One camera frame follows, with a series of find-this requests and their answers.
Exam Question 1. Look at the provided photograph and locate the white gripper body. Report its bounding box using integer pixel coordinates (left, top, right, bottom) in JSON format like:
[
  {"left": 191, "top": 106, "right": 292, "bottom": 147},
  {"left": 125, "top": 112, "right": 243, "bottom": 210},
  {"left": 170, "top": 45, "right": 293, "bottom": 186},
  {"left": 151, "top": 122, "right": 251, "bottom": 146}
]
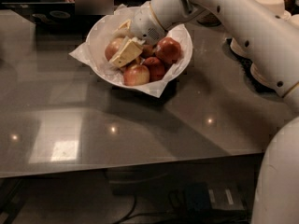
[{"left": 130, "top": 2, "right": 166, "bottom": 45}]

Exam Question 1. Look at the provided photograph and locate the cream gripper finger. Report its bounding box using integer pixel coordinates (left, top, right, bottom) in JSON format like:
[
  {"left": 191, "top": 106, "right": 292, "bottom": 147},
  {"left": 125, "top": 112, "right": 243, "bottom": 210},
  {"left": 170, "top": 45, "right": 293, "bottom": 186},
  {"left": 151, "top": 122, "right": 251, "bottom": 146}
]
[
  {"left": 113, "top": 20, "right": 133, "bottom": 37},
  {"left": 109, "top": 36, "right": 143, "bottom": 68}
]

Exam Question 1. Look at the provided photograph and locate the yellowish apple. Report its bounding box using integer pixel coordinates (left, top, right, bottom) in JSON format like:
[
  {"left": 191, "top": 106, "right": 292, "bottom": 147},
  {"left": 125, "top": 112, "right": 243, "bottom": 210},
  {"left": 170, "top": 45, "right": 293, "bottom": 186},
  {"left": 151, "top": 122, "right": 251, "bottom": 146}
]
[{"left": 105, "top": 37, "right": 123, "bottom": 61}]

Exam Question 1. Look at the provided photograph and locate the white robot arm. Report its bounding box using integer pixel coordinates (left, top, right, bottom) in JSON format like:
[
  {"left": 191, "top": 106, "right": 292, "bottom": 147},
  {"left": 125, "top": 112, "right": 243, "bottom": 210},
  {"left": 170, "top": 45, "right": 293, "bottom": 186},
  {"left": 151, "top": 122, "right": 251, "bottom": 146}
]
[{"left": 129, "top": 0, "right": 299, "bottom": 224}]

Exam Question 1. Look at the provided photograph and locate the pink-yellow apple front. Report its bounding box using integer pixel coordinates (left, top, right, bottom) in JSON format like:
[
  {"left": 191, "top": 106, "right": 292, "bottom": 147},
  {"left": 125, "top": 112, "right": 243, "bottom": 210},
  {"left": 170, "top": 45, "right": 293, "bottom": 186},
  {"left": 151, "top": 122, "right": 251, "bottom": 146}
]
[{"left": 123, "top": 64, "right": 150, "bottom": 86}]

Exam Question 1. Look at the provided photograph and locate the small red apple centre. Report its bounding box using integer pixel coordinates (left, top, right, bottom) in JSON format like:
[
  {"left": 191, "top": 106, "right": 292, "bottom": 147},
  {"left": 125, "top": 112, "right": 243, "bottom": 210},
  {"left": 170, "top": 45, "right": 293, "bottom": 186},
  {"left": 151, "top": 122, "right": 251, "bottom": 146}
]
[{"left": 143, "top": 57, "right": 165, "bottom": 82}]

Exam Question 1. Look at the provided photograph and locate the red apple right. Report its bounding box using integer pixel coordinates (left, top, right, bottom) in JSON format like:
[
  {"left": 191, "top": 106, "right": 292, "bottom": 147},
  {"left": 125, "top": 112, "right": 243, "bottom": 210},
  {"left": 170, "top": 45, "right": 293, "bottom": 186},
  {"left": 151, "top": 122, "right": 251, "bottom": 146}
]
[{"left": 155, "top": 37, "right": 181, "bottom": 64}]

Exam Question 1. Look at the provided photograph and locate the white paper bowl stack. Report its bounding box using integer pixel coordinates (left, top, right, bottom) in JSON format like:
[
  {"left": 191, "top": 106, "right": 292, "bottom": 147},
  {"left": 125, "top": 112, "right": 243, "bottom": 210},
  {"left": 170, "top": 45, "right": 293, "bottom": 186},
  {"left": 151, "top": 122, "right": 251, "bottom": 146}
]
[{"left": 255, "top": 0, "right": 292, "bottom": 21}]

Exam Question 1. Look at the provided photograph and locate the white paper liner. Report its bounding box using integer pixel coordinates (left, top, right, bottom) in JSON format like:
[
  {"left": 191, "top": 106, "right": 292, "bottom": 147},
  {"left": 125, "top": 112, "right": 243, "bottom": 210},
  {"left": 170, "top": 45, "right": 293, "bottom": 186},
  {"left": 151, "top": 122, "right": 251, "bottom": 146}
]
[{"left": 68, "top": 4, "right": 189, "bottom": 98}]

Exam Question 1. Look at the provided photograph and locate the glass jar with granola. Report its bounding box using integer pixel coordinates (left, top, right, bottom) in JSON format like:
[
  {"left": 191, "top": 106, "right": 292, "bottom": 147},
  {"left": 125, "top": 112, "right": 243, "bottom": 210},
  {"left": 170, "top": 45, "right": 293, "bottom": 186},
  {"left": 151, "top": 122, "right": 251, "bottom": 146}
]
[{"left": 197, "top": 13, "right": 221, "bottom": 27}]

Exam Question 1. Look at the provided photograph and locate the black laptop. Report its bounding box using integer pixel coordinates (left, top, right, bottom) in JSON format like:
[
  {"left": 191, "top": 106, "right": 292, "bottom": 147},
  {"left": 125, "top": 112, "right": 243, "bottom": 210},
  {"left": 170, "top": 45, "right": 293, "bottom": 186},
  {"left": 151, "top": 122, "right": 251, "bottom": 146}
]
[{"left": 3, "top": 2, "right": 98, "bottom": 31}]

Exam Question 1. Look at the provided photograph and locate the paper plate stack back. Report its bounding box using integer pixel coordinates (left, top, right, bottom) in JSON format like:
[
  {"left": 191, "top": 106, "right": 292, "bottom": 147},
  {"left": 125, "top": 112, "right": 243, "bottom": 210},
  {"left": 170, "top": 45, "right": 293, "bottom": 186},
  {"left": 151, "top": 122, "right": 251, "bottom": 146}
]
[{"left": 230, "top": 38, "right": 249, "bottom": 59}]

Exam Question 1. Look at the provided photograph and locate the paper plate stack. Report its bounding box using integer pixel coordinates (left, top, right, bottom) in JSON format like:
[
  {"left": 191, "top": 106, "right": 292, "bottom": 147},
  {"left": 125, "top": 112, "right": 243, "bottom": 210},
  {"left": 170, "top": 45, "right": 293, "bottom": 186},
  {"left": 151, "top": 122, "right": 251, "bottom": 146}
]
[
  {"left": 230, "top": 38, "right": 249, "bottom": 59},
  {"left": 250, "top": 63, "right": 272, "bottom": 89}
]

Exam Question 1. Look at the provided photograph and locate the paper plate stack front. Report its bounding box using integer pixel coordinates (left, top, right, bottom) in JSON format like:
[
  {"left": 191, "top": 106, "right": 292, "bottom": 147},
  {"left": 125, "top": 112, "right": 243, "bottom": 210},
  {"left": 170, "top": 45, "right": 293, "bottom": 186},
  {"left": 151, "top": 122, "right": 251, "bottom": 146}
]
[{"left": 250, "top": 63, "right": 272, "bottom": 89}]

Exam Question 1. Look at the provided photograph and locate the dark box under table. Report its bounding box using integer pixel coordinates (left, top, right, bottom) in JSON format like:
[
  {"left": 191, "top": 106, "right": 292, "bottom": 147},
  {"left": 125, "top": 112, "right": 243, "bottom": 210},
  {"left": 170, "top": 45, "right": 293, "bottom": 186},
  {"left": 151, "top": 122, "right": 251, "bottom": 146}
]
[{"left": 183, "top": 182, "right": 248, "bottom": 214}]

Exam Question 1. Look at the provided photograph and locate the black cable on floor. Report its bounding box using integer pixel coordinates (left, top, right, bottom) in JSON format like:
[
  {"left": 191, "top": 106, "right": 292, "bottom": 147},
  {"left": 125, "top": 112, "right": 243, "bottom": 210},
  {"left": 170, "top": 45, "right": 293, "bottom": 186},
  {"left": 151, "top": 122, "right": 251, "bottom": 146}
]
[{"left": 111, "top": 189, "right": 250, "bottom": 224}]

